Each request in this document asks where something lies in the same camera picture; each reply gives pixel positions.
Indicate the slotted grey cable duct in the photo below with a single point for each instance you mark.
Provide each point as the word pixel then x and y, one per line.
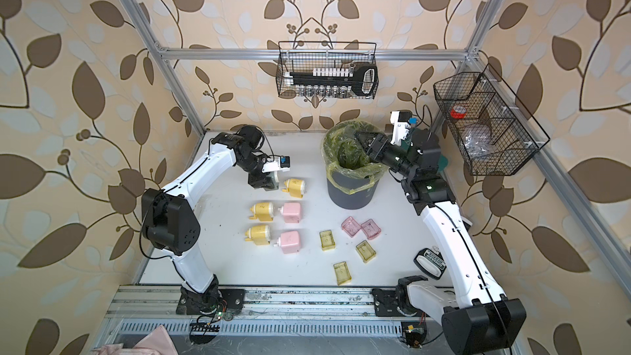
pixel 300 328

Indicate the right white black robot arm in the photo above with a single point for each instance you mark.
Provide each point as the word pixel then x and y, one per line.
pixel 477 316

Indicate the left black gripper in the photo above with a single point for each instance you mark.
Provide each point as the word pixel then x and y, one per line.
pixel 260 180

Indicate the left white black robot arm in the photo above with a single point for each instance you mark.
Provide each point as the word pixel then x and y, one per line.
pixel 168 219

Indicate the black wire basket back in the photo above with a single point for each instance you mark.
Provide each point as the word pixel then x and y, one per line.
pixel 302 55

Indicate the yellow transparent shavings tray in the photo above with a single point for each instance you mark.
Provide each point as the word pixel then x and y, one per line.
pixel 327 240

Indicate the pink cloth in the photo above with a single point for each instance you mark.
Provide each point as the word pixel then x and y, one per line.
pixel 158 342

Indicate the black wire basket right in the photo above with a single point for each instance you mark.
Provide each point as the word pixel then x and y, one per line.
pixel 516 135

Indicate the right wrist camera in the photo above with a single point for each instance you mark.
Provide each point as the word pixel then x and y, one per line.
pixel 402 122

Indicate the clear plastic bag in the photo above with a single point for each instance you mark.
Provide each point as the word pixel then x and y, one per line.
pixel 477 141

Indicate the pink transparent shavings tray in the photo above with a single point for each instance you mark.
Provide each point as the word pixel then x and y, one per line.
pixel 351 227

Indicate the yellow sharpener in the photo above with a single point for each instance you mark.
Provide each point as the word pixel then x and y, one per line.
pixel 295 187
pixel 259 235
pixel 262 211

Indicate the socket set holder black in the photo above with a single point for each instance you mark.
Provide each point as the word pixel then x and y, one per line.
pixel 359 81

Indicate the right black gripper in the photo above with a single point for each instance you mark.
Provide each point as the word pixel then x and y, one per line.
pixel 380 139

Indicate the black wire basket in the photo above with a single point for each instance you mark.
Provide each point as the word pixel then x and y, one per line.
pixel 302 55
pixel 516 135

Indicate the green plastic tool case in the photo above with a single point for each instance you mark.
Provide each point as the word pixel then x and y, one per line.
pixel 443 163

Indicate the yellow sharpener front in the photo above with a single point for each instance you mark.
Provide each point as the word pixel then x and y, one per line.
pixel 259 235

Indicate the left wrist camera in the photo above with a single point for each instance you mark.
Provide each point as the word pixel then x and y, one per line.
pixel 276 163

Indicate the green plastic bin liner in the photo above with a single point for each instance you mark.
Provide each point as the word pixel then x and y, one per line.
pixel 340 148

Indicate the pink sharpener front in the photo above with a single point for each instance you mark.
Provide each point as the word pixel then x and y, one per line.
pixel 289 242

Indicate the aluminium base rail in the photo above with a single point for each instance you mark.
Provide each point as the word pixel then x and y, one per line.
pixel 263 302

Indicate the grey trash bin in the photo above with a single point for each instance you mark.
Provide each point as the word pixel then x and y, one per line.
pixel 351 189

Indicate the pink sharpener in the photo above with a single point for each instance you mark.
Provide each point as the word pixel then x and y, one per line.
pixel 291 212
pixel 289 242

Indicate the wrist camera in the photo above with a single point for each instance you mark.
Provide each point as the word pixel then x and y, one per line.
pixel 402 122
pixel 276 163

